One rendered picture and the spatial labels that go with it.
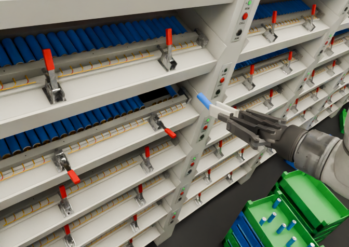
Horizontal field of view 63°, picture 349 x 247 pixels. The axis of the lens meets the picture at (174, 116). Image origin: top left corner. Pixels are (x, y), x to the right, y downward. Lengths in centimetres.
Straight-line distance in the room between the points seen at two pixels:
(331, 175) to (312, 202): 108
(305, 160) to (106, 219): 69
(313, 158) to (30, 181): 57
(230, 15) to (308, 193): 117
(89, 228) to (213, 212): 92
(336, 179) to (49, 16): 54
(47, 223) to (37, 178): 19
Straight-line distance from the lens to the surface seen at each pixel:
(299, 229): 149
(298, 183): 170
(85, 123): 73
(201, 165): 125
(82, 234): 103
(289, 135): 62
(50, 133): 71
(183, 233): 165
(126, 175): 91
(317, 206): 166
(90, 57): 60
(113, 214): 105
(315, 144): 60
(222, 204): 182
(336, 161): 57
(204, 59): 75
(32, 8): 45
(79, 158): 70
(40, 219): 84
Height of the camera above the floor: 144
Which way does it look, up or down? 39 degrees down
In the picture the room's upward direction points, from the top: 14 degrees clockwise
